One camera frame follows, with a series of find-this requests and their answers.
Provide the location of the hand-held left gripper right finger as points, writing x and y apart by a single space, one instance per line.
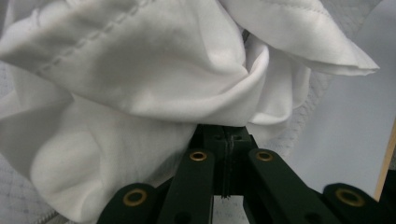
241 140

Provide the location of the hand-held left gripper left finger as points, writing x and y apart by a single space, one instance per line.
218 140

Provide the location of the white garment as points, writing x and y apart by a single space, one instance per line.
155 77

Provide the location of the white mesh laundry bag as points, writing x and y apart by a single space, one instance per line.
15 199

